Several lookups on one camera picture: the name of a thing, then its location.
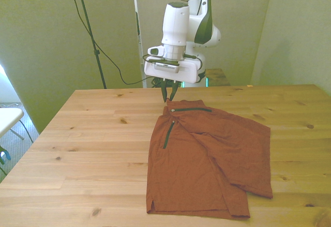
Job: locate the rust orange shorts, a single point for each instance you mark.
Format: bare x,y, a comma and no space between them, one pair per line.
191,165

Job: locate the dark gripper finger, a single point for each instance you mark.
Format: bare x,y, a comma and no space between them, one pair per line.
174,90
164,90

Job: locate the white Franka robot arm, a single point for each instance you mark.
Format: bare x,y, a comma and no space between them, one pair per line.
175,22

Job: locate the grey wrist camera bar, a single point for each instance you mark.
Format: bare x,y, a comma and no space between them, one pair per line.
166,67

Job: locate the blue clamp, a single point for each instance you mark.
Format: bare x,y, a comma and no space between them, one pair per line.
5,156

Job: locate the white folding chair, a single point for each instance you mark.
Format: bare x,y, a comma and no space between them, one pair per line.
9,119

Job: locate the small wooden side table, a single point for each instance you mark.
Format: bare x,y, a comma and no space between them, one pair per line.
218,76

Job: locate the dark camera stand pole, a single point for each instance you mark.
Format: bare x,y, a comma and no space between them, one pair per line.
89,28

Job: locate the white vertical trim strip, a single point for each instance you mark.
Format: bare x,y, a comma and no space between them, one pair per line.
141,43

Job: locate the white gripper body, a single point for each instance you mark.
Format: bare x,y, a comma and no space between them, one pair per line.
187,72

